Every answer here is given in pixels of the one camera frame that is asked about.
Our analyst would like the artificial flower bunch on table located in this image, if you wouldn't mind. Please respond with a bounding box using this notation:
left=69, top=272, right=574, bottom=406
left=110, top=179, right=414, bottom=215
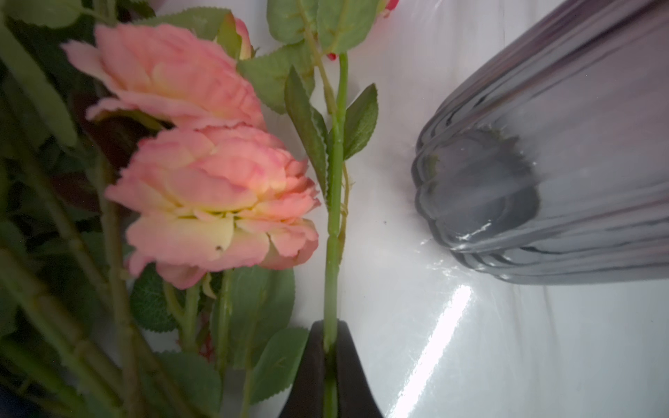
left=1, top=1, right=319, bottom=417

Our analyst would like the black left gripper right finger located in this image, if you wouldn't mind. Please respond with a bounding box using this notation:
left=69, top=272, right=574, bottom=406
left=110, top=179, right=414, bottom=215
left=336, top=320, right=383, bottom=418

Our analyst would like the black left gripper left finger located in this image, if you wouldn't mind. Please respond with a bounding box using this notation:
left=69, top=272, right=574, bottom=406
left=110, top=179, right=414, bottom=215
left=278, top=320, right=326, bottom=418

